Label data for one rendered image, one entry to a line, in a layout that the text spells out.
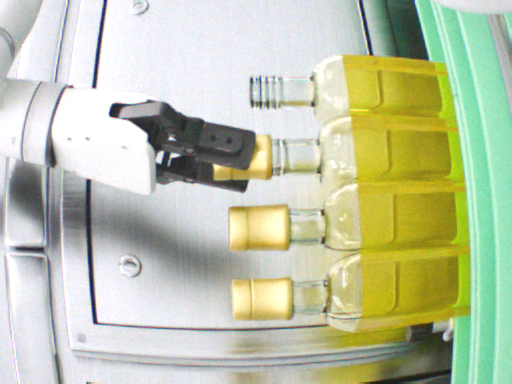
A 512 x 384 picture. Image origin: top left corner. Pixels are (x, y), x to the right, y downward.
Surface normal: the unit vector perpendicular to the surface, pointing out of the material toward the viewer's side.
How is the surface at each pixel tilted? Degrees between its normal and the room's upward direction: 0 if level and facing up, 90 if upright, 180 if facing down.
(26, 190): 90
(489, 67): 90
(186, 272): 90
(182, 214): 90
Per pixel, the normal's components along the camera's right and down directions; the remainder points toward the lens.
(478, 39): 0.04, -0.38
